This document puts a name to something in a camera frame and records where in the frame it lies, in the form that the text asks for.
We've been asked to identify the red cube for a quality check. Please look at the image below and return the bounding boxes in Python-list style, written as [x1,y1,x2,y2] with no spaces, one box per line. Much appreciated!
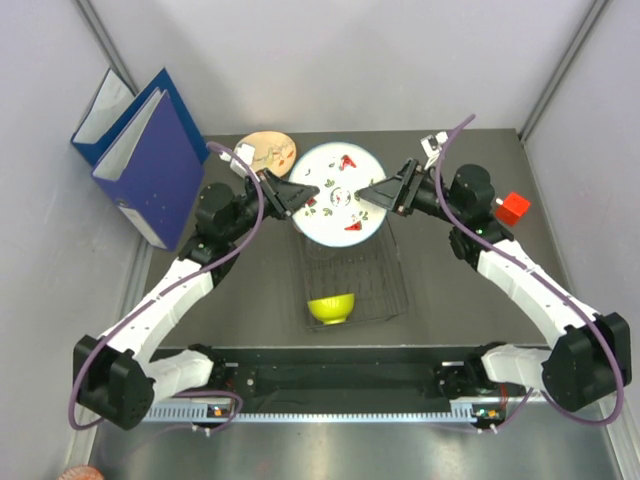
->
[494,192,531,227]

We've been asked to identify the aluminium rail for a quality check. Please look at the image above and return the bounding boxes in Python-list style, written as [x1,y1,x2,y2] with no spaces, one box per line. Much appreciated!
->
[82,359,626,426]

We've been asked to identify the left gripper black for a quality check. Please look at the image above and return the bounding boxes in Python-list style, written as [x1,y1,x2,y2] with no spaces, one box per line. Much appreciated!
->
[224,168,317,243]

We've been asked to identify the black wire dish rack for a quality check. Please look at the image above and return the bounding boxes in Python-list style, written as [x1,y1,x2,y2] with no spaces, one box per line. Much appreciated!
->
[287,221,408,331]

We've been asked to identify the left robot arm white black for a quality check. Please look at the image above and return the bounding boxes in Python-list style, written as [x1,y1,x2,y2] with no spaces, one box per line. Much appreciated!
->
[68,169,319,430]

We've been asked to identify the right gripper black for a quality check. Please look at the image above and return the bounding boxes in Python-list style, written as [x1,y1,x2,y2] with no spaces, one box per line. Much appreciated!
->
[358,159,465,227]

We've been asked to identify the front blue binder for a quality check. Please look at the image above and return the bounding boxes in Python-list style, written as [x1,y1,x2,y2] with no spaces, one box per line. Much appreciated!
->
[92,89,203,251]

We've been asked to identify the clear wine glass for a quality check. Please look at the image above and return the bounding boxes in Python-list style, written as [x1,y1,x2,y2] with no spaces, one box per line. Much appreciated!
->
[305,239,335,261]

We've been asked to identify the rear blue binder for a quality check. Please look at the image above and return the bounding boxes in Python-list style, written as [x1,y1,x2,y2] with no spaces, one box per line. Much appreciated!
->
[70,68,209,167]

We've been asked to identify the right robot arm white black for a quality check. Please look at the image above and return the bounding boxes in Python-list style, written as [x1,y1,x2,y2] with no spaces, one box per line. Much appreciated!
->
[357,159,632,417]

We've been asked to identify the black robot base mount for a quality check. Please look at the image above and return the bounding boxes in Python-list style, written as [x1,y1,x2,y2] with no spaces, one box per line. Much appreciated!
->
[206,346,524,415]

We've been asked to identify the blue binder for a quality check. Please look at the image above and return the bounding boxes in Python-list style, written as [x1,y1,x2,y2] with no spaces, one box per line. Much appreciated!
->
[92,89,203,251]
[70,68,209,167]

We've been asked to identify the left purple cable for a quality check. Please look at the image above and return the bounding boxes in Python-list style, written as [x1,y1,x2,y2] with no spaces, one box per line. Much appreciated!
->
[67,142,266,431]

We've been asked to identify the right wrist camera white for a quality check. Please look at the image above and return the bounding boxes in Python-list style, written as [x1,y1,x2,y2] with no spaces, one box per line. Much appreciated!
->
[420,131,449,170]

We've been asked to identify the yellow-green bowl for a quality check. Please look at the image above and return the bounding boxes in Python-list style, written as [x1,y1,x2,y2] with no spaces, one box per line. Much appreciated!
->
[307,293,355,325]

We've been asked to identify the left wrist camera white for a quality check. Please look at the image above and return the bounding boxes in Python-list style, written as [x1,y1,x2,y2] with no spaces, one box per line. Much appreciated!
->
[219,142,255,177]

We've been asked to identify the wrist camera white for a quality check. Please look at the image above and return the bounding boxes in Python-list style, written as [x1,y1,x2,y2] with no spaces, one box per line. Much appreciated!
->
[219,142,255,177]
[420,131,449,170]

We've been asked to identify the white plate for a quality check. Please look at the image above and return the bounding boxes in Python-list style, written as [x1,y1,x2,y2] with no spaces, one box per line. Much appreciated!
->
[289,142,387,248]

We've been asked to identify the purple cable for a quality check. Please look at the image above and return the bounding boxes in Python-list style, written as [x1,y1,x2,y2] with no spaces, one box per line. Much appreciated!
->
[67,142,266,431]
[434,114,627,426]

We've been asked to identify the beige floral plate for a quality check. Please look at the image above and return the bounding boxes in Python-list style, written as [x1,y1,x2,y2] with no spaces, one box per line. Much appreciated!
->
[235,131,297,177]

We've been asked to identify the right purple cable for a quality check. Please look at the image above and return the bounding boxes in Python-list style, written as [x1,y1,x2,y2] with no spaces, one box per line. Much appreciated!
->
[434,114,627,426]

